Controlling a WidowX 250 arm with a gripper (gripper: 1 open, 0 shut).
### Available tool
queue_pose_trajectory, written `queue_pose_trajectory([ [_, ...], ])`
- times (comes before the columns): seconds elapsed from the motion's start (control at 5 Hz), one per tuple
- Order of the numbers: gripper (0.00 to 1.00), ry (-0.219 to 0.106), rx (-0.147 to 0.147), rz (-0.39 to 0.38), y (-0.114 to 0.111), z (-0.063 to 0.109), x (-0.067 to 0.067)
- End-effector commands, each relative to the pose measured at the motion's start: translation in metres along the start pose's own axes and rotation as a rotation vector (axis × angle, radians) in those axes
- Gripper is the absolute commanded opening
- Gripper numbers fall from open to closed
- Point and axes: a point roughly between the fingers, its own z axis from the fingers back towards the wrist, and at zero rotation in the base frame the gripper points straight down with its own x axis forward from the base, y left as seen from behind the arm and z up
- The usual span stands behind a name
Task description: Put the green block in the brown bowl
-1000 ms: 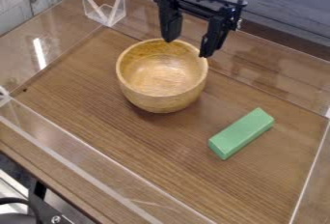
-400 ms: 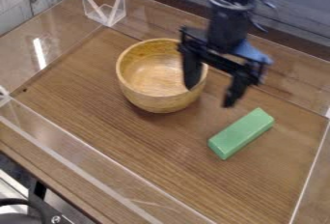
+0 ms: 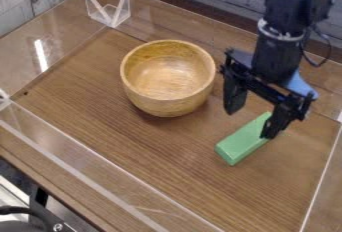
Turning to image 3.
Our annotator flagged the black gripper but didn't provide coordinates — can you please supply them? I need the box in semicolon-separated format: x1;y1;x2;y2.
221;19;318;139

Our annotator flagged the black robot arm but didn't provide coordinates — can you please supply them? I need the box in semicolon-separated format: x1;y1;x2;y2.
221;0;334;139

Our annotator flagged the green rectangular block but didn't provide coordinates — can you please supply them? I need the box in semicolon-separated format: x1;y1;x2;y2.
216;112;272;166

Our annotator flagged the brown wooden bowl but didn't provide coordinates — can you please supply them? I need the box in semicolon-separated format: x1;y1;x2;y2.
121;39;217;117

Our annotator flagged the clear acrylic front wall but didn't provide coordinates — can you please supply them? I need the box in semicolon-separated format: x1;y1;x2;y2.
0;101;224;232

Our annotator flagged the black metal table bracket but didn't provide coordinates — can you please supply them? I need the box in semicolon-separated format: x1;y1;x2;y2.
30;186;78;232

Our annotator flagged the black cable lower left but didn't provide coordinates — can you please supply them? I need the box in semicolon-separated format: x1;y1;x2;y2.
0;205;46;232

